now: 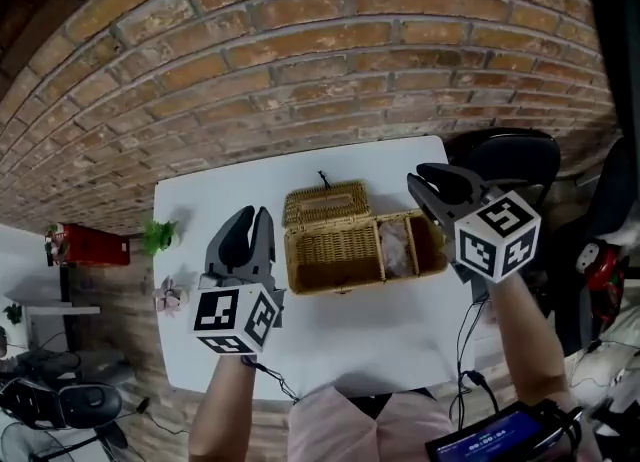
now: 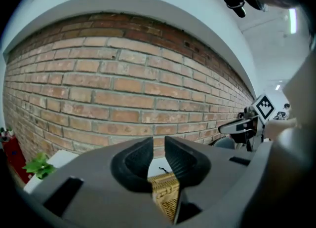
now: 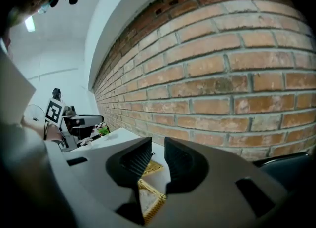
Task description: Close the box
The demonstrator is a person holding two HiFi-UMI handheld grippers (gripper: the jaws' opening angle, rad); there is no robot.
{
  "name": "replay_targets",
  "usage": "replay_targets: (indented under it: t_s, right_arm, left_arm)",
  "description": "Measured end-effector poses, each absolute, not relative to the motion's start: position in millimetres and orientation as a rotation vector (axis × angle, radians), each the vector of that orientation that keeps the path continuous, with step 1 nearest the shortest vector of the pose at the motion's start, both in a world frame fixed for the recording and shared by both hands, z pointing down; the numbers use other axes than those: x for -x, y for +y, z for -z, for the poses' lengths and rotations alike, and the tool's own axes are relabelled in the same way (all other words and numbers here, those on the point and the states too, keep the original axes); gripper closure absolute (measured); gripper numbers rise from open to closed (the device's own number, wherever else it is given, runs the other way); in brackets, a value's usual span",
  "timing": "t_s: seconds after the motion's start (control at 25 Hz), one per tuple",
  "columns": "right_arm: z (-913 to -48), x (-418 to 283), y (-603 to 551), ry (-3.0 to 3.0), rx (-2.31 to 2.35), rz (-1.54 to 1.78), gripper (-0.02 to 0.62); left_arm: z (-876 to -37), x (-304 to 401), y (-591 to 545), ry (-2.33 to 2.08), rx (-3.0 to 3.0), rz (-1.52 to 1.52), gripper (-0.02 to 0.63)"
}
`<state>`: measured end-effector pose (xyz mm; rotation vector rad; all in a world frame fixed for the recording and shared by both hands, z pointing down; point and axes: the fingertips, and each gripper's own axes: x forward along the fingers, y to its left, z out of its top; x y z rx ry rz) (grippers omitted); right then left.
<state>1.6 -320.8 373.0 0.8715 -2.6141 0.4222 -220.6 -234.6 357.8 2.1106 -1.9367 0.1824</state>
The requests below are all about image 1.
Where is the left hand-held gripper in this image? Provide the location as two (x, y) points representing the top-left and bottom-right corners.
(188, 205), (287, 357)

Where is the red and black helmet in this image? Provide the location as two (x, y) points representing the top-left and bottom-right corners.
(574, 241), (627, 325)

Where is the small green plant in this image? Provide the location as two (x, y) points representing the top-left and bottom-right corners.
(141, 218), (181, 257)

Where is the person's left forearm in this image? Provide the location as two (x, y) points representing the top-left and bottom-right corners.
(187, 353), (259, 462)

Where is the black office chair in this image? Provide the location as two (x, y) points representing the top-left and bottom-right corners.
(443, 126), (562, 204)

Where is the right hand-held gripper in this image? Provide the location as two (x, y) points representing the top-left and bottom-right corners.
(406, 161), (543, 302)

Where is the large black chair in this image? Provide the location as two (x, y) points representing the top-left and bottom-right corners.
(547, 137), (639, 357)

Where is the dark green potted plant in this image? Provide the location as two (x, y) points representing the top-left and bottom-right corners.
(1, 302), (25, 327)

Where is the woven wicker box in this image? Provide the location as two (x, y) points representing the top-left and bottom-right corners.
(281, 169), (450, 297)

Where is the pink succulent ornament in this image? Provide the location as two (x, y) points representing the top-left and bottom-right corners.
(151, 274), (192, 320)

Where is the black cable with plug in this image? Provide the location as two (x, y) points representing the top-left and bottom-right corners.
(448, 297), (502, 426)

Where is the person's right forearm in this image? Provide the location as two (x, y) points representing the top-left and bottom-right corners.
(485, 269), (577, 414)

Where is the grey wall shelf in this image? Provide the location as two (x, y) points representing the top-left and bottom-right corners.
(3, 298), (102, 317)

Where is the pale pink item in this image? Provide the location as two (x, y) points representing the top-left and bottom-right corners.
(378, 222), (419, 277)

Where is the black screen device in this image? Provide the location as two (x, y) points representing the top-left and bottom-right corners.
(424, 399), (585, 462)

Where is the person's pink clothing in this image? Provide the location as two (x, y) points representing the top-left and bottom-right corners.
(286, 383), (464, 462)

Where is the thin black cable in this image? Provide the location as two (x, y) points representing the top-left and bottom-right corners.
(240, 355), (302, 405)

